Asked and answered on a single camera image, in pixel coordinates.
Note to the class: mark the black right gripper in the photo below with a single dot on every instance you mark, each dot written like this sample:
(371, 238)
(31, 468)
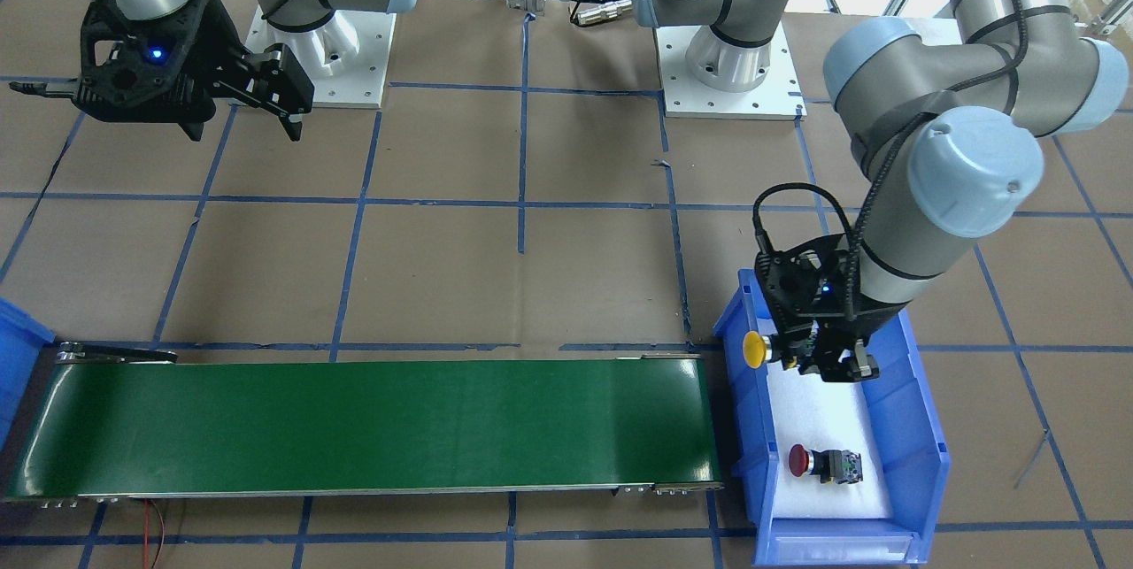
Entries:
(210, 41)

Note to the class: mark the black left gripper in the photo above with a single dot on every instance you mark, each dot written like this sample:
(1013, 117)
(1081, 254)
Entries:
(869, 322)

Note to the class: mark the yellow push button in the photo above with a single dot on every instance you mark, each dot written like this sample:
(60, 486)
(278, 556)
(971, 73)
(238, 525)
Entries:
(759, 350)

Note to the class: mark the red push button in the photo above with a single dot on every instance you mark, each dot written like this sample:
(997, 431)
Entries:
(831, 466)

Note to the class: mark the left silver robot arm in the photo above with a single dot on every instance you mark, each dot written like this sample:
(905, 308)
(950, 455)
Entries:
(946, 135)

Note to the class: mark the white foam pad bin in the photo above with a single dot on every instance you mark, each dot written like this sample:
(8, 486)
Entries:
(824, 416)

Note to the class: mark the blue bin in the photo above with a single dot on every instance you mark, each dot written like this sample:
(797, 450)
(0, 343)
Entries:
(22, 339)
(890, 516)

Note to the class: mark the green conveyor belt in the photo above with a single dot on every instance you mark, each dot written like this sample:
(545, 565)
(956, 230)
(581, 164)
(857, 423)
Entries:
(350, 428)

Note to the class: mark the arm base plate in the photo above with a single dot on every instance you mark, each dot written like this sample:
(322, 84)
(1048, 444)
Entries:
(703, 77)
(346, 59)

